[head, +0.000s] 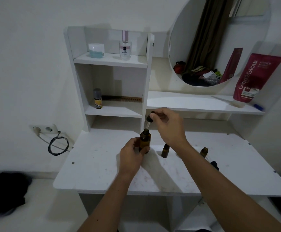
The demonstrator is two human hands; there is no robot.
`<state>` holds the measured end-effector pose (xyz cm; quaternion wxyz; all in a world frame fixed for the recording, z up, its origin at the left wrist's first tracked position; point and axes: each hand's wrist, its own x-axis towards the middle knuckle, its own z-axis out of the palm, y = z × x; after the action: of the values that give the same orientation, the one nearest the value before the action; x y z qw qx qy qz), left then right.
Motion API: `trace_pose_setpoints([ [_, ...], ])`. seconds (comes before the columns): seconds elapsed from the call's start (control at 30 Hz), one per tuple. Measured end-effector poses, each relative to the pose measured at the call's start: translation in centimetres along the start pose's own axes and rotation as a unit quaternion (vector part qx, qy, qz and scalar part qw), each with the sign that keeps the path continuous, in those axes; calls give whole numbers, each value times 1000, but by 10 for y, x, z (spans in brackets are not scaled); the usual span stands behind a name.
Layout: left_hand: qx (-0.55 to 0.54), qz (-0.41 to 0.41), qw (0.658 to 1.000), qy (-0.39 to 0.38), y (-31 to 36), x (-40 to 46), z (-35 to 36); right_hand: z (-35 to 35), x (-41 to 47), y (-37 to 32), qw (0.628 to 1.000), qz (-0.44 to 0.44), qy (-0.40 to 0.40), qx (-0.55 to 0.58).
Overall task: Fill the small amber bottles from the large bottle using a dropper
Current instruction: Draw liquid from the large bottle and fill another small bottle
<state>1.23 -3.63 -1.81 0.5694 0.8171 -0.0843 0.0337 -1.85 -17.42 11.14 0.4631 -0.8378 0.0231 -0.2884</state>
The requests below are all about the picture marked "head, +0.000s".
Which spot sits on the blue pen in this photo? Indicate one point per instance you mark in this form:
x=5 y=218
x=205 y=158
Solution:
x=258 y=107

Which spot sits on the person's left forearm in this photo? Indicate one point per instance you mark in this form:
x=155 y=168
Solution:
x=106 y=207

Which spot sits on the person's left hand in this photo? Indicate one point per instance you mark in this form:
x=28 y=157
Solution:
x=130 y=159

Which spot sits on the black cloth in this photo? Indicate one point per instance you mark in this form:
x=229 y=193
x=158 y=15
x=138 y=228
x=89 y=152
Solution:
x=5 y=193

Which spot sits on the white and blue cream jar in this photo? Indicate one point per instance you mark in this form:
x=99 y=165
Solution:
x=96 y=51

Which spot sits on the red cosmetic tube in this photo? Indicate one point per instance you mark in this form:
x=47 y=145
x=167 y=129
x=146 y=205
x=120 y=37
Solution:
x=253 y=79

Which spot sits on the round mirror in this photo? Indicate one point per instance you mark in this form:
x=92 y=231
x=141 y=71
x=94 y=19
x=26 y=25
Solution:
x=186 y=33

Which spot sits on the white wall socket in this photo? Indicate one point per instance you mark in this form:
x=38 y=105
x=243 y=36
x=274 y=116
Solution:
x=49 y=129

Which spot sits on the person's right hand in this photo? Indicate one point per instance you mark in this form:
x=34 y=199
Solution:
x=171 y=130

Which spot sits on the clear perfume bottle pink cap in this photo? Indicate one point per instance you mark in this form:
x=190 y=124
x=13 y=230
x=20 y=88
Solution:
x=125 y=49

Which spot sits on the white vanity desk with shelves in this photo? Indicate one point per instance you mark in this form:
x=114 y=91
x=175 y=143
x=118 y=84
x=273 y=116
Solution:
x=111 y=111

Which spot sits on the black dropper with glass pipette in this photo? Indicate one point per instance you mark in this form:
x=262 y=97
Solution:
x=150 y=117

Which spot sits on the person's right forearm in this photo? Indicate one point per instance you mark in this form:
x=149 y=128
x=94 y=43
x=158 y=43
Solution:
x=227 y=193

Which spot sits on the small amber glass bottle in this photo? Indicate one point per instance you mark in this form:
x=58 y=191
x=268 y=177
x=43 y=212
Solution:
x=203 y=152
x=165 y=154

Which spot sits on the brown comb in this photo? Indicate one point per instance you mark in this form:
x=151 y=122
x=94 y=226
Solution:
x=123 y=99

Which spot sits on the large amber glass bottle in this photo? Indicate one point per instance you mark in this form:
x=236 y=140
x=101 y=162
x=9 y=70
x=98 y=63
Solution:
x=145 y=140

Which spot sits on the small yellow label bottle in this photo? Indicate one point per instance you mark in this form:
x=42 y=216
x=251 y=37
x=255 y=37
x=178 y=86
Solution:
x=98 y=102

